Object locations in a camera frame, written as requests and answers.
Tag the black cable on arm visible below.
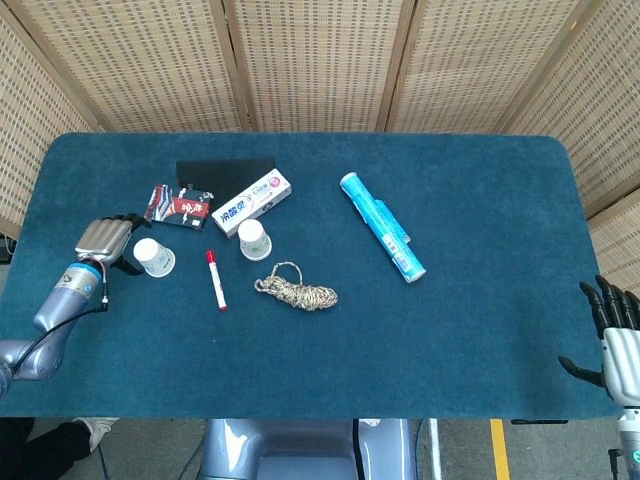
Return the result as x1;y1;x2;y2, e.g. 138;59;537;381
10;279;111;377

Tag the white paper cup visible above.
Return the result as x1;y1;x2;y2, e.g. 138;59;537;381
236;219;273;262
132;237;177;279

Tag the coiled beige rope bundle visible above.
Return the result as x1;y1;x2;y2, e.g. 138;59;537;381
253;261;340;313

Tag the white toothpaste box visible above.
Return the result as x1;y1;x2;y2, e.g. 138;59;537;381
210;168;293;240

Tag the white metal table leg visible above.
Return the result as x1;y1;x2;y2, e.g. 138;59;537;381
427;418;444;480

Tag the blue plastic bag roll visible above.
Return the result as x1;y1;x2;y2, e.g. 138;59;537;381
339;171;428;286

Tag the white sneaker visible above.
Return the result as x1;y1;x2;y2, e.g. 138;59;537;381
71;416;121;452

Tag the black trouser leg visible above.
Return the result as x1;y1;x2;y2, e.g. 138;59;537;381
0;417;99;480

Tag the flat black pouch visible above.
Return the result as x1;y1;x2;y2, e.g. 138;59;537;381
175;157;278;197

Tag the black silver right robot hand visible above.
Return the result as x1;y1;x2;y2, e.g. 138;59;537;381
557;274;640;412

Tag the red black snack packet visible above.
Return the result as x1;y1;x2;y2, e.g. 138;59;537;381
143;184;215;231

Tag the blue felt table cloth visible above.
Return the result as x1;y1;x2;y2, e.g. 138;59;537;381
0;131;623;422

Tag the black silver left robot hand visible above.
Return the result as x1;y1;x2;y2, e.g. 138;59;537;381
73;213;152;278

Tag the woven bamboo folding screen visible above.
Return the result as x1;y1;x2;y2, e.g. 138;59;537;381
0;0;640;301

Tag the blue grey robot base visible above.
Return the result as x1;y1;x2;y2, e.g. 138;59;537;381
196;418;419;480

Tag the red white marker pen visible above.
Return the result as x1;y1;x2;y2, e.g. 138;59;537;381
204;249;229;313

